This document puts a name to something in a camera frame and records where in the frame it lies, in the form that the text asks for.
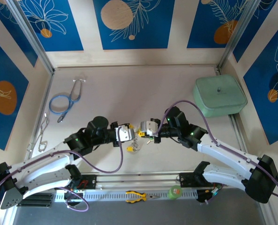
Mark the small brass key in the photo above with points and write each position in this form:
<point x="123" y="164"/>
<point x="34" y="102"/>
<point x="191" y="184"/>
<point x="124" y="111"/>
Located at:
<point x="149" y="141"/>

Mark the key with yellow cap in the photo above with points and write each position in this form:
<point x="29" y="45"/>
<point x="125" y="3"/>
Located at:
<point x="130" y="149"/>

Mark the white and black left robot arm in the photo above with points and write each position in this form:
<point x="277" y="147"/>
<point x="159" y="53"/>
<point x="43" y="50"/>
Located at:
<point x="47" y="161"/>

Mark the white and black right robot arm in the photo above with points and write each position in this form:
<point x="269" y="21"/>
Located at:
<point x="223" y="152"/>

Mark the blue stethoscope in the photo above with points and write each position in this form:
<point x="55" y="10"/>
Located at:
<point x="60" y="119"/>

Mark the mint green zipper case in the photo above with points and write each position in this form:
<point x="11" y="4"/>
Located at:
<point x="218" y="98"/>

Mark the silver metal forceps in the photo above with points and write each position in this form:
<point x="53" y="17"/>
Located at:
<point x="42" y="131"/>

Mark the yellow and black pliers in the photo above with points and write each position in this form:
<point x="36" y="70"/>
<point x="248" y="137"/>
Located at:
<point x="135" y="197"/>

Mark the green tape roll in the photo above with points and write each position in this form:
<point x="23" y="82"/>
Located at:
<point x="175" y="192"/>

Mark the black aluminium extrusion bars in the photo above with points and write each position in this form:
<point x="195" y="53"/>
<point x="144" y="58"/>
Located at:
<point x="36" y="200"/>

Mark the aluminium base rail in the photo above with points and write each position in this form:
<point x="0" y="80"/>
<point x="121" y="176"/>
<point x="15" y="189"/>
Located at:
<point x="139" y="180"/>

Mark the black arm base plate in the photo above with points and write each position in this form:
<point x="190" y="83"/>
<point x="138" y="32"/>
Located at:
<point x="185" y="180"/>
<point x="89" y="181"/>

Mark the aluminium side rail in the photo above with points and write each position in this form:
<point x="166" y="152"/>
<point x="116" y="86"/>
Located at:
<point x="43" y="100"/>
<point x="237" y="131"/>

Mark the aluminium frame post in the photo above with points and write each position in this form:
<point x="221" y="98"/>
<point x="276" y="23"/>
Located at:
<point x="33" y="37"/>
<point x="238" y="35"/>

